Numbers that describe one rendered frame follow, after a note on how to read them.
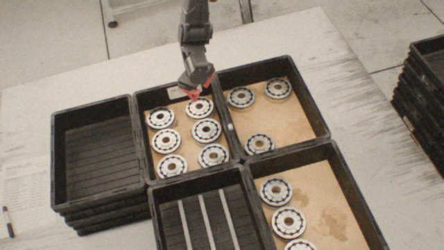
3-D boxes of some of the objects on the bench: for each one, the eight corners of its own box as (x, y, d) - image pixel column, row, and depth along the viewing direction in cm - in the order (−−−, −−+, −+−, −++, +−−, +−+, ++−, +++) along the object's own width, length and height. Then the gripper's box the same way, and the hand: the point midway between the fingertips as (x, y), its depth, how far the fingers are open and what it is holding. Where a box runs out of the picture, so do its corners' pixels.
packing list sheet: (-2, 166, 161) (-3, 165, 161) (53, 151, 164) (52, 150, 163) (-6, 240, 142) (-7, 239, 141) (55, 223, 144) (55, 222, 144)
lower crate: (73, 148, 163) (62, 130, 154) (146, 130, 166) (138, 111, 156) (78, 239, 140) (64, 226, 130) (161, 218, 142) (154, 203, 132)
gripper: (193, 42, 118) (200, 78, 131) (172, 67, 113) (181, 102, 126) (213, 49, 116) (218, 85, 128) (192, 74, 111) (200, 110, 123)
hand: (200, 92), depth 126 cm, fingers open, 6 cm apart
